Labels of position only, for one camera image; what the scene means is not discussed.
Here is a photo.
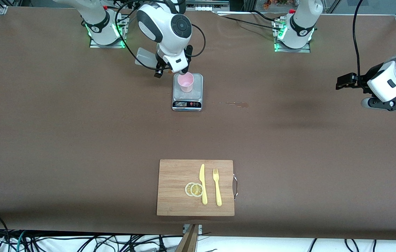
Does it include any pink plastic cup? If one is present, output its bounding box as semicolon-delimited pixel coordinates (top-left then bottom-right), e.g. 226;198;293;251
178;71;195;93

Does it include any silver digital kitchen scale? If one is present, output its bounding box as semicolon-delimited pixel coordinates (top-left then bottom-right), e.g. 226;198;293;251
172;73;204;112

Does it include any grey power strip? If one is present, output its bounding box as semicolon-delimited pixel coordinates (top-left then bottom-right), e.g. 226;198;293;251
184;0;230;12

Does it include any wooden cutting board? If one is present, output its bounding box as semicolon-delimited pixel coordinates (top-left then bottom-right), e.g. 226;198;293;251
156;159;239;217

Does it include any yellow plastic knife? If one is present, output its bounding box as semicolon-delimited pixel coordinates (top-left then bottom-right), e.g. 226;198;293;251
199;163;208;205

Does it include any brown table cover sheet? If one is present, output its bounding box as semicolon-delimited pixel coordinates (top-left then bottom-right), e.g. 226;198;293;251
0;6;396;241

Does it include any yellow plastic fork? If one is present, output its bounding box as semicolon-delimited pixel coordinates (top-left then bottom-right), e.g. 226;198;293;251
213;168;223;207

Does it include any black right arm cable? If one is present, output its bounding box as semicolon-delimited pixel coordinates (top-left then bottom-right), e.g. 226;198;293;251
114;0;158;70

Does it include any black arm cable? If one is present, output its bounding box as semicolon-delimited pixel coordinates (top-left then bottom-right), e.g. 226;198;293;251
114;0;158;70
352;0;364;77

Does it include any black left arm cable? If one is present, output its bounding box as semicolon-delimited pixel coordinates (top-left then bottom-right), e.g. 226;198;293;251
352;0;364;77

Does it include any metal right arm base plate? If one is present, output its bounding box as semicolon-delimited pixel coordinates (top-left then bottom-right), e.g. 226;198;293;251
89;13;127;49

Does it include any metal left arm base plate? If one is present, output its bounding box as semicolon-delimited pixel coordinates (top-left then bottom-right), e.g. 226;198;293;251
273;18;312;53

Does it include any black cable on table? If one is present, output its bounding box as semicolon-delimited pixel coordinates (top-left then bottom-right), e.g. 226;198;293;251
214;10;284;34

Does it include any teal floor cable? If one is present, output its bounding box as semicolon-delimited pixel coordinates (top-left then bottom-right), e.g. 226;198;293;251
16;230;27;252

